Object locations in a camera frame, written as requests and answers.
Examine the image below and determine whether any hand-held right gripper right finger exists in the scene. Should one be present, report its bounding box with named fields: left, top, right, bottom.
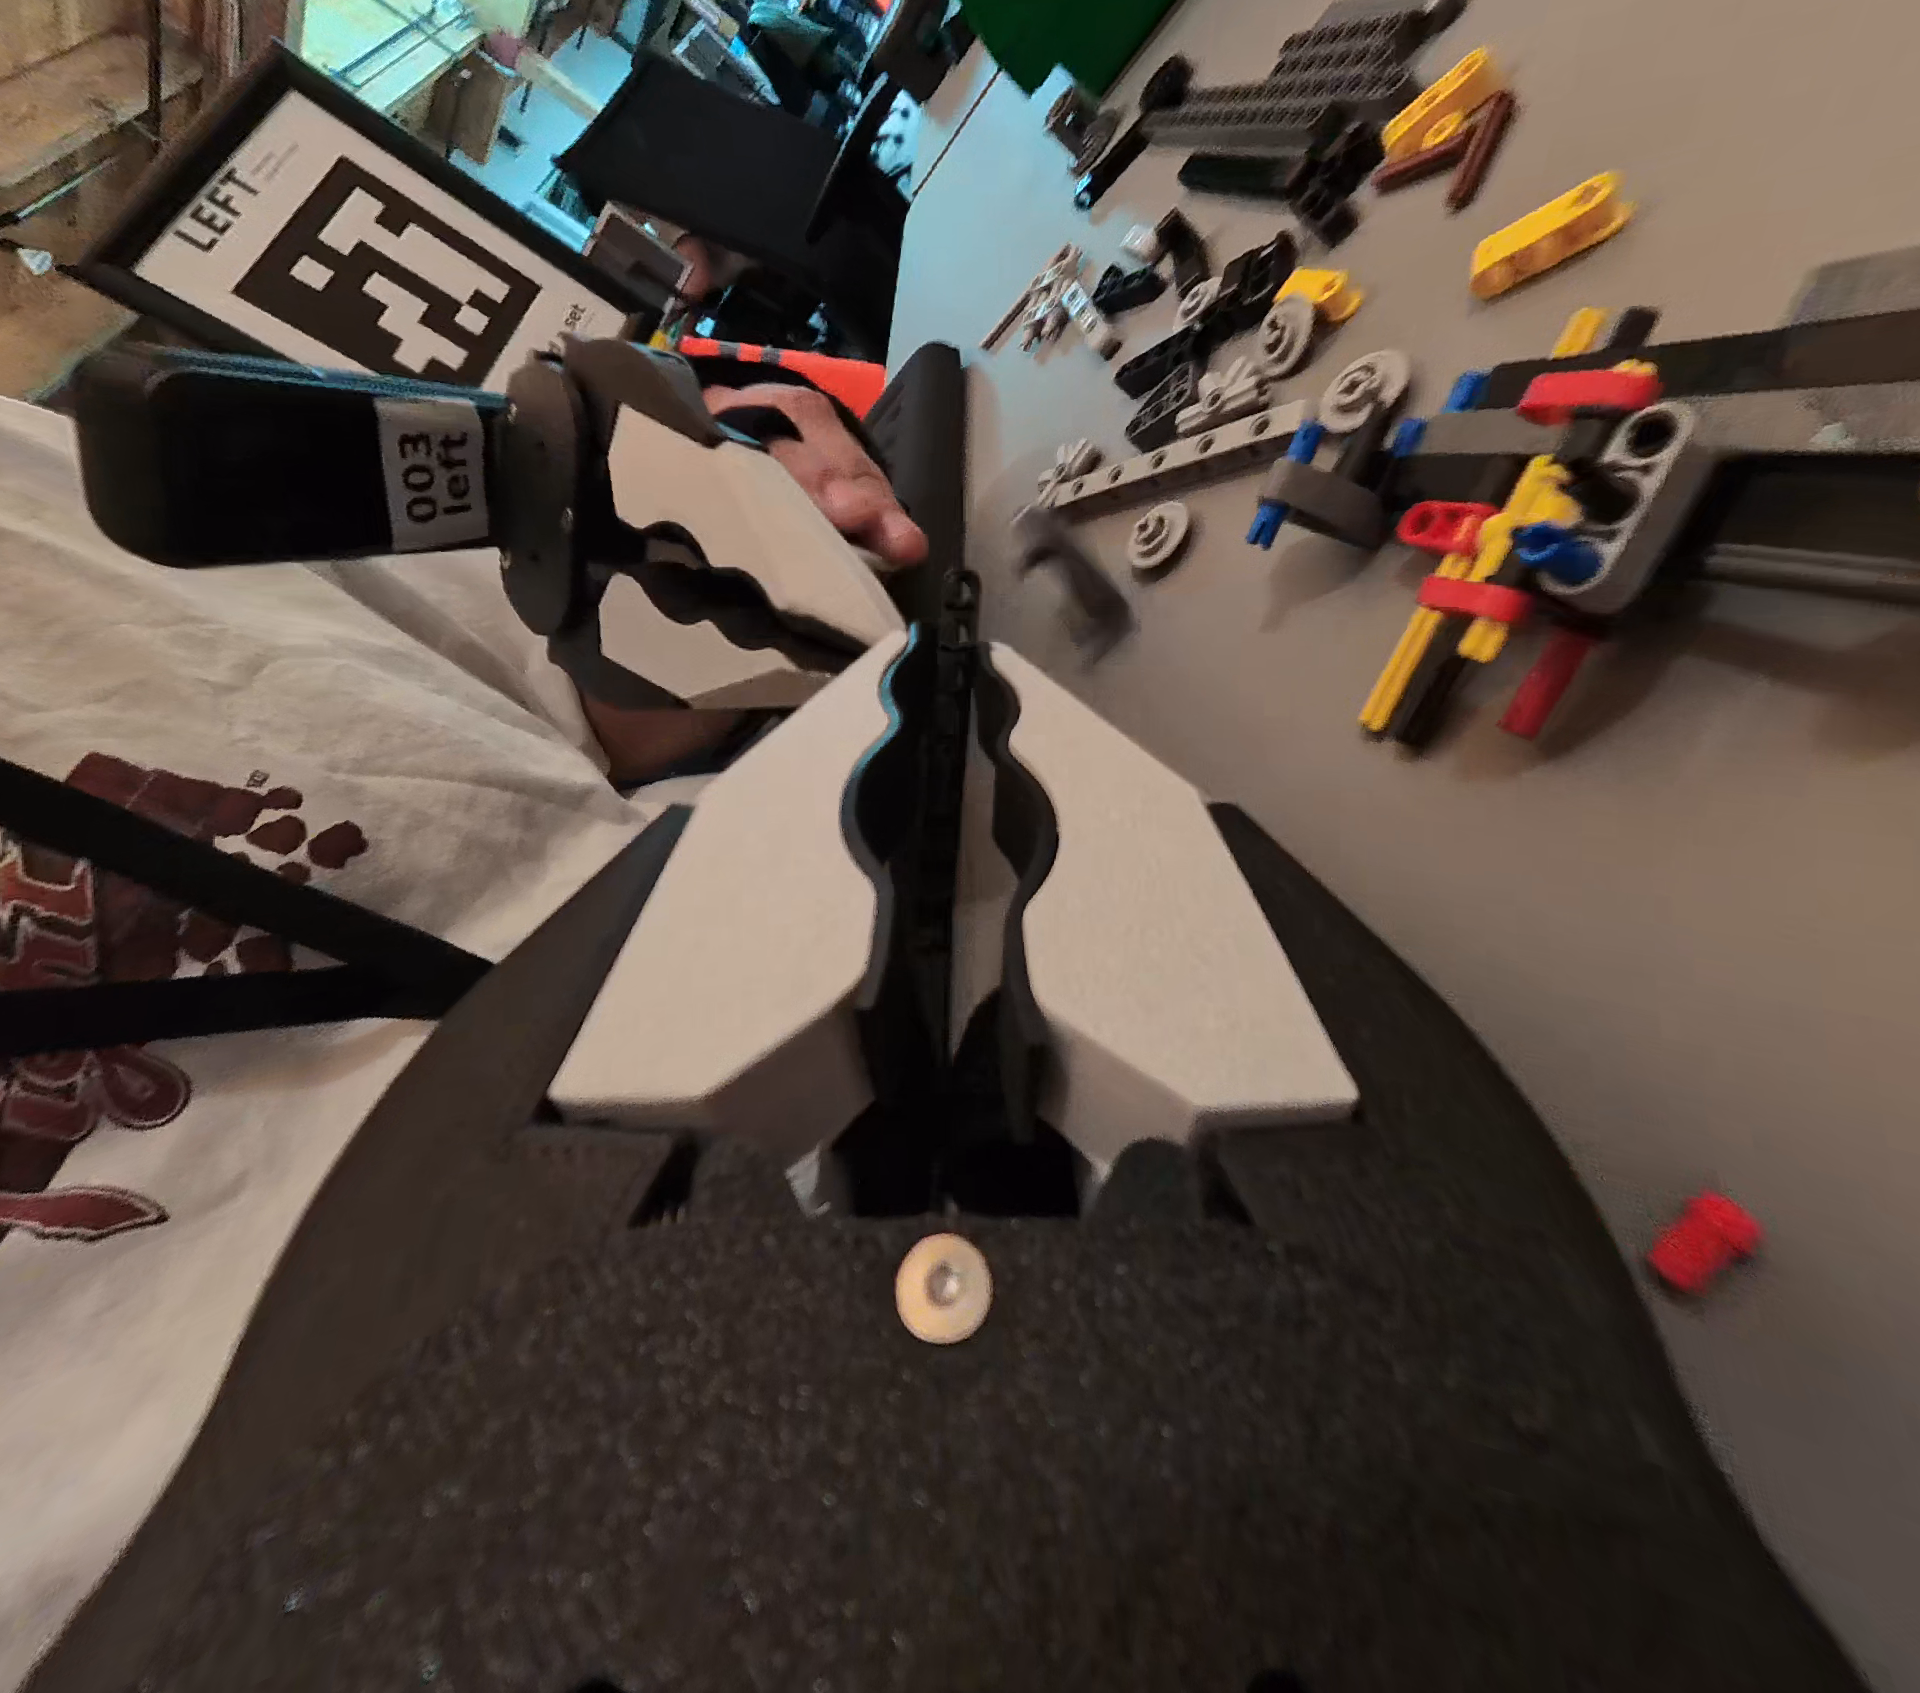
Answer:
left=982, top=640, right=1363, bottom=1162

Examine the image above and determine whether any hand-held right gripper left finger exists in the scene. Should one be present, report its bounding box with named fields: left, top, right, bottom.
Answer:
left=548, top=628, right=920, bottom=1140

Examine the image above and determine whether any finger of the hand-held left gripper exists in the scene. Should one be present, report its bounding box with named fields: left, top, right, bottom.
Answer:
left=590, top=568, right=846, bottom=714
left=605, top=403, right=905, bottom=650

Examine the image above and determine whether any long black lego beam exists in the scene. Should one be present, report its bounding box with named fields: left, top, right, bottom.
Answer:
left=898, top=568, right=989, bottom=1125

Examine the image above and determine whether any grey lego beam assembly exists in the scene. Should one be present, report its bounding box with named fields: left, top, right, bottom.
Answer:
left=1245, top=259, right=1920, bottom=760

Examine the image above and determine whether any person's left forearm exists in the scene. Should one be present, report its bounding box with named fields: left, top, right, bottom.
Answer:
left=583, top=686, right=755, bottom=790

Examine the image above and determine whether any short grey lego beam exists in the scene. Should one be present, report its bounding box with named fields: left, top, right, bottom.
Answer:
left=1012, top=515, right=1137, bottom=664

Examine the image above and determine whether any light grey lego beam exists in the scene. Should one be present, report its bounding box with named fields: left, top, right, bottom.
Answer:
left=1017, top=399, right=1310, bottom=514

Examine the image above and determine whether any light grey lego connector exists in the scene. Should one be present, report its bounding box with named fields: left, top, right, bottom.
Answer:
left=1177, top=359, right=1272, bottom=436

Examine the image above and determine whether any red lego pin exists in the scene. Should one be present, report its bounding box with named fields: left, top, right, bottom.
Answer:
left=1647, top=1189, right=1767, bottom=1299

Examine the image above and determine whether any pile of black lego beams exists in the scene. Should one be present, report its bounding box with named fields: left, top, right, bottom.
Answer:
left=982, top=0, right=1472, bottom=450

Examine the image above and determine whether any person's left hand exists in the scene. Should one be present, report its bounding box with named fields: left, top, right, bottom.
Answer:
left=702, top=377, right=932, bottom=573

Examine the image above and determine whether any orange striped object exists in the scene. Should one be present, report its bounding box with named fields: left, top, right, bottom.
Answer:
left=676, top=335, right=889, bottom=408

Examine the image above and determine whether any white black marker sign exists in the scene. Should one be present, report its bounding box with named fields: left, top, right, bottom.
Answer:
left=76, top=44, right=665, bottom=392

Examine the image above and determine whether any black office chair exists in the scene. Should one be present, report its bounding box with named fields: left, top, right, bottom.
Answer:
left=556, top=51, right=905, bottom=362

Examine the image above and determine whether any black lanyard strap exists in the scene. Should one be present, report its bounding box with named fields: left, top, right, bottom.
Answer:
left=0, top=755, right=500, bottom=1068

